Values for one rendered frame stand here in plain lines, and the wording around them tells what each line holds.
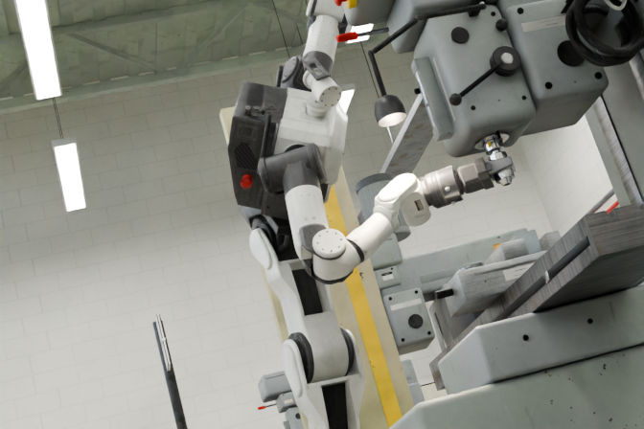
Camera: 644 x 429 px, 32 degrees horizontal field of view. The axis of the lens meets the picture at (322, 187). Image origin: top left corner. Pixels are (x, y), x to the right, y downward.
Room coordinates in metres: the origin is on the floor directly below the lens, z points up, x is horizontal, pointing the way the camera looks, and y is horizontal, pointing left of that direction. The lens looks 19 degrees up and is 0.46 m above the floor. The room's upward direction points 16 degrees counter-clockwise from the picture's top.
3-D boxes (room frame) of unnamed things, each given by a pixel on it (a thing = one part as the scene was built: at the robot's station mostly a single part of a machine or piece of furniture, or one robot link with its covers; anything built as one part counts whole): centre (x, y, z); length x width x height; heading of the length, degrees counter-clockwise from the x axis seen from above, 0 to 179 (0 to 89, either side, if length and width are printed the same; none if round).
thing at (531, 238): (2.56, -0.42, 1.04); 0.06 x 0.05 x 0.06; 13
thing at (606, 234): (2.60, -0.41, 0.89); 1.24 x 0.23 x 0.08; 14
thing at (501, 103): (2.54, -0.43, 1.47); 0.21 x 0.19 x 0.32; 14
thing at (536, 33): (2.58, -0.61, 1.47); 0.24 x 0.19 x 0.26; 14
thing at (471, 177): (2.56, -0.33, 1.23); 0.13 x 0.12 x 0.10; 169
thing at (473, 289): (2.55, -0.39, 0.99); 0.35 x 0.15 x 0.11; 103
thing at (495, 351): (2.54, -0.42, 0.79); 0.50 x 0.35 x 0.12; 104
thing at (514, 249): (2.55, -0.36, 1.02); 0.15 x 0.06 x 0.04; 13
